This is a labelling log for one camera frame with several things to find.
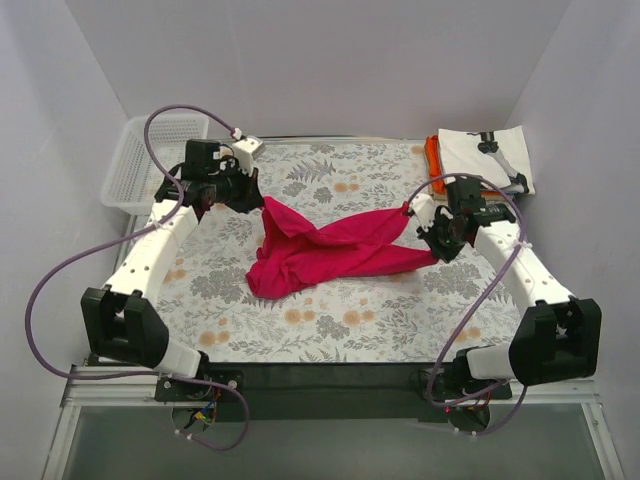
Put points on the white printed folded t shirt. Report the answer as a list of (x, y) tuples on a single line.
[(500, 156)]

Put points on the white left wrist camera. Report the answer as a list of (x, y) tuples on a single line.
[(246, 149)]

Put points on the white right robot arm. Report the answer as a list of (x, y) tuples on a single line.
[(558, 335)]

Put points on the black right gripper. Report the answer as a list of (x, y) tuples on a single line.
[(433, 239)]

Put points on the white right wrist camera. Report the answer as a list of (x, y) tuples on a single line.
[(423, 208)]

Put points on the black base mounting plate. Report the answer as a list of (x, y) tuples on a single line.
[(320, 391)]

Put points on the magenta t shirt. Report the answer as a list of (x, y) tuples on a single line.
[(296, 255)]

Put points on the orange folded t shirt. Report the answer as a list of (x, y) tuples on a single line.
[(432, 151)]

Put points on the white plastic basket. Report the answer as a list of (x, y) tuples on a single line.
[(132, 178)]

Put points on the aluminium frame rail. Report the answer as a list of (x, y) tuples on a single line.
[(114, 429)]

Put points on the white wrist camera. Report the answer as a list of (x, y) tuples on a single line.
[(423, 208), (246, 149)]

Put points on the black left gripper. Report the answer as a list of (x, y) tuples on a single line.
[(247, 191)]

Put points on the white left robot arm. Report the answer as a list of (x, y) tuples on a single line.
[(121, 321)]

